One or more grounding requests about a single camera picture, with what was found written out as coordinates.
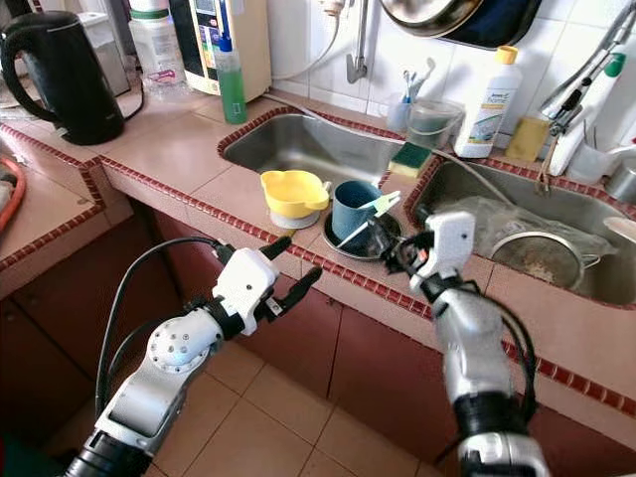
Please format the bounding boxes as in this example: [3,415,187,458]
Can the round steel plate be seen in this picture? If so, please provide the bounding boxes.
[323,214,403,262]

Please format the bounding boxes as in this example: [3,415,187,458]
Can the green white training chopsticks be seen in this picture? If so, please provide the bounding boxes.
[338,191,403,249]

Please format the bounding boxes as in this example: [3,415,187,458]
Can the blue mug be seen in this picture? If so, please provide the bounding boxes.
[330,180,389,244]

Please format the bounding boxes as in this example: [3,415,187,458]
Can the green yellow scrub sponge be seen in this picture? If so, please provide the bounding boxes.
[391,142,433,180]

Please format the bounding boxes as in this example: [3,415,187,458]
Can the clear plastic bag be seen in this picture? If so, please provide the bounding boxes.
[437,196,612,259]

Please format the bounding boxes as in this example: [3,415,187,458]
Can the white toothbrush cup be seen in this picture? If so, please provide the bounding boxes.
[388,94,413,133]

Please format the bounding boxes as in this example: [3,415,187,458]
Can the wide steel sink basin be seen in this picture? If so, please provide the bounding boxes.
[412,154,636,307]

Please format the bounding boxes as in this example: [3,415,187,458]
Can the white detergent bottle yellow cap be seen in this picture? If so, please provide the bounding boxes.
[454,45,525,160]

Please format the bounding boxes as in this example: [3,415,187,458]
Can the blue white toothbrush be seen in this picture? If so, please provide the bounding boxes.
[402,58,438,105]

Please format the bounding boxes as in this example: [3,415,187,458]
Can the green liquid soap bottle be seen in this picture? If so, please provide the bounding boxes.
[217,35,249,126]

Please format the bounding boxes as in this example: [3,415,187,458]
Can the clear plastic cup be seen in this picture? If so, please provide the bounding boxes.
[571,139,612,185]

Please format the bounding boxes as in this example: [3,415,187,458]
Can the chrome sink faucet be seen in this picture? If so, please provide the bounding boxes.
[537,15,636,195]

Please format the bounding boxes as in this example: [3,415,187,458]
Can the wooden spatula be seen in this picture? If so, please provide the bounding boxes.
[604,217,636,244]

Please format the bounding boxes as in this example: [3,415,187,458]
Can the beige water filter appliance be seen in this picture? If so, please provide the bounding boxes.
[169,0,271,100]

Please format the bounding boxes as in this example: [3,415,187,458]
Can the hanging steel wok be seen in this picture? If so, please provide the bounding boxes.
[380,0,493,38]

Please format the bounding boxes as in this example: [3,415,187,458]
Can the steel cup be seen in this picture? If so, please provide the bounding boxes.
[604,149,636,205]

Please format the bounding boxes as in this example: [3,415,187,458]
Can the hanging dark pan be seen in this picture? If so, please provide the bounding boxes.
[442,0,543,51]

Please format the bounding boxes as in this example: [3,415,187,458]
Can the clear plastic labelled bottle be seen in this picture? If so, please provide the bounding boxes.
[127,0,188,92]

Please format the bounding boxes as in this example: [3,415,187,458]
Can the grey countertop appliance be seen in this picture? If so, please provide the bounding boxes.
[79,12,130,95]

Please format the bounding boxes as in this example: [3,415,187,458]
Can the black electric kettle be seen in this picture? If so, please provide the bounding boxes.
[1,12,128,148]

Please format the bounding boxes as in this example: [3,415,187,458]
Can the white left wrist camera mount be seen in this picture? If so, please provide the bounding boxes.
[211,248,281,325]

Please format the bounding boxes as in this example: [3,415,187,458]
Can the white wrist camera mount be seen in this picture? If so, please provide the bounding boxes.
[211,248,281,325]
[409,211,476,291]

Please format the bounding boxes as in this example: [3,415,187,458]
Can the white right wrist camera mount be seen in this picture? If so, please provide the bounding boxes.
[409,211,476,291]

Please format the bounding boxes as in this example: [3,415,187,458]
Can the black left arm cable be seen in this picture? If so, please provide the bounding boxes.
[94,237,222,418]

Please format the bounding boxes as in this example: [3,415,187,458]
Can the chrome wall tap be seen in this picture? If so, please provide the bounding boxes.
[346,0,371,84]

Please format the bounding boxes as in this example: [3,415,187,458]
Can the orange hose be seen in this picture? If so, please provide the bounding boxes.
[0,154,27,235]

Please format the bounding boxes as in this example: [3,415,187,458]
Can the white water hose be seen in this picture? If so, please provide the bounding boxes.
[270,0,349,82]

